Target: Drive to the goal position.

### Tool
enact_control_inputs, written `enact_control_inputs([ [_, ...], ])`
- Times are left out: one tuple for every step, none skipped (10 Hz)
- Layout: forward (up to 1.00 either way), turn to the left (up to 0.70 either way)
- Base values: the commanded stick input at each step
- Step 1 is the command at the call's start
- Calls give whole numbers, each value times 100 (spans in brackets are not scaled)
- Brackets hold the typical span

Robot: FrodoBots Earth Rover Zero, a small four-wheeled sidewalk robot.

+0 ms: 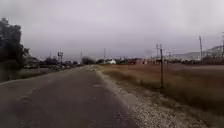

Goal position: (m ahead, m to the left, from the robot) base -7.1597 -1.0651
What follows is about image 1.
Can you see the row of distant buildings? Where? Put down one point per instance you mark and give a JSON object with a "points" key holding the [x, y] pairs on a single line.
{"points": [[111, 61]]}

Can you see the thin wooden pole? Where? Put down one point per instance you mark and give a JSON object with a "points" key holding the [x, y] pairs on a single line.
{"points": [[161, 66]]}

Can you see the dark sign on pole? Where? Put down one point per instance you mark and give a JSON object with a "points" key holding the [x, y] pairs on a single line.
{"points": [[60, 54]]}

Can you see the grey asphalt road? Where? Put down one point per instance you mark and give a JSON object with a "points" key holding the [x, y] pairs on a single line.
{"points": [[66, 100]]}

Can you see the pale gravel strip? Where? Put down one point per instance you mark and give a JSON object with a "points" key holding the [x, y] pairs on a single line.
{"points": [[146, 111]]}

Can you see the row of low buildings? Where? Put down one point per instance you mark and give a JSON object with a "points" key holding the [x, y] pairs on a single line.
{"points": [[33, 62]]}

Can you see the dry brown grass field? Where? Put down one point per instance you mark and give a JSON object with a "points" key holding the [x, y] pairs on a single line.
{"points": [[190, 80]]}

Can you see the grass verge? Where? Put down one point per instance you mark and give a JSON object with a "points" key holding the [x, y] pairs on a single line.
{"points": [[30, 73]]}

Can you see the distant hill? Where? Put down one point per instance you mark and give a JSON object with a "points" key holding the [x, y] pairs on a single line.
{"points": [[196, 55]]}

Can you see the tall utility pole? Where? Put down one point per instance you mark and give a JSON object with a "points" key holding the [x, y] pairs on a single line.
{"points": [[200, 48]]}

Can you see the dark leafy tree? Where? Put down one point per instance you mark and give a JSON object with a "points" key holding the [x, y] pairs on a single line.
{"points": [[10, 43]]}

